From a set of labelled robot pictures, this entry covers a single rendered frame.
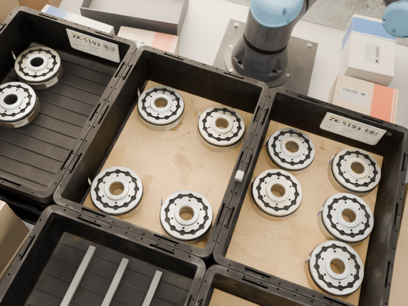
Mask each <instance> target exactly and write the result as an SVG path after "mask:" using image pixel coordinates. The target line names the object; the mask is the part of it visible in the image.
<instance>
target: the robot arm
mask: <svg viewBox="0 0 408 306"><path fill-rule="evenodd" d="M316 1H317V0H250V8H249V11H248V16H247V19H246V24H245V29H244V32H243V35H242V36H241V37H240V39H239V40H238V42H236V44H235V46H234V48H233V51H232V54H231V62H232V64H233V66H234V68H235V69H236V70H237V72H238V73H240V74H241V75H243V76H245V77H249V78H252V79H255V80H258V81H262V82H269V81H274V80H276V79H278V78H279V77H281V76H282V75H283V74H284V72H285V69H286V67H287V63H288V54H287V44H288V42H289V39H290V36H291V33H292V31H293V29H294V27H295V25H296V24H297V23H298V22H299V20H300V19H301V18H302V17H303V16H304V15H305V14H306V12H307V11H308V10H309V9H310V8H311V6H312V5H313V4H314V3H315V2H316ZM383 2H384V5H385V7H386V9H385V10H384V14H383V16H382V26H383V27H384V29H385V31H386V32H387V33H388V34H390V35H392V36H394V37H396V38H408V0H383Z"/></svg>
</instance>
